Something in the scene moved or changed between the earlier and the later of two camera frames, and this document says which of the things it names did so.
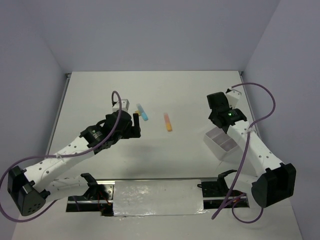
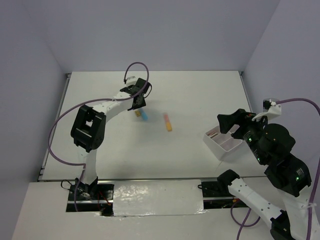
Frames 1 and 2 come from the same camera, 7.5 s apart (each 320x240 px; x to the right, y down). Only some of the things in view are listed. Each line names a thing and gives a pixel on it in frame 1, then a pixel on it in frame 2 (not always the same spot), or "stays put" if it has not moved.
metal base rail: x=216 y=193 stays put
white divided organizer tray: x=220 y=144 stays put
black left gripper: x=133 y=131 → x=142 y=105
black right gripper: x=210 y=115 → x=240 y=116
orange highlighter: x=168 y=125 stays put
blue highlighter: x=142 y=112 stays put
